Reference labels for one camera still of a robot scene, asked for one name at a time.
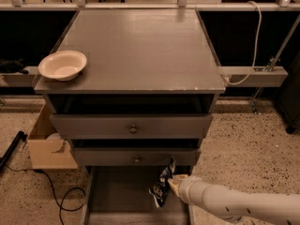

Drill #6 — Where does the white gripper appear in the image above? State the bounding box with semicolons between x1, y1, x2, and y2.
168;174;201;204

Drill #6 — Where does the blue chip bag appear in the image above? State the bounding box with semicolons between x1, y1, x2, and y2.
149;158;175;208

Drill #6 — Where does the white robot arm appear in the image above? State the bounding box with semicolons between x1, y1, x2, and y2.
168;174;300;225

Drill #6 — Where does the grey open bottom drawer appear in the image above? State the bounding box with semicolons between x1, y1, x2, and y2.
81;166;194;225

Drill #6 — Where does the grey top drawer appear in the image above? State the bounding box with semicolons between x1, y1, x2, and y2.
50;114;212;140

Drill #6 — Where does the grey wooden drawer cabinet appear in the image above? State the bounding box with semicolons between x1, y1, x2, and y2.
33;8;227;171

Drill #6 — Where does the grey middle drawer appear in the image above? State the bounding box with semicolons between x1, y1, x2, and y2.
71;148;201;166

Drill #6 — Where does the cardboard box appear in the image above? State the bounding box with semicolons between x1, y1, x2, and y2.
27;105;78;170

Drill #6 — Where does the dark cabinet at right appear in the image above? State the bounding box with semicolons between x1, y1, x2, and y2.
277;52;300;134

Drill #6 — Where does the black bar on floor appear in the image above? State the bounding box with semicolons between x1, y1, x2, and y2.
0;130;27;172

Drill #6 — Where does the white bowl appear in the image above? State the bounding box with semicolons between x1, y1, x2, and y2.
38;51;87;82

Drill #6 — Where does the black floor cable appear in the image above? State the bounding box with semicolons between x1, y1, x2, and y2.
5;163;86;225

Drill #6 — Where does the white cable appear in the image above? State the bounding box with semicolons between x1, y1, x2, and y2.
223;0;263;86

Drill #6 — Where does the black object on rail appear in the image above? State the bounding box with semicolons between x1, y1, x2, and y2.
0;59;29;74

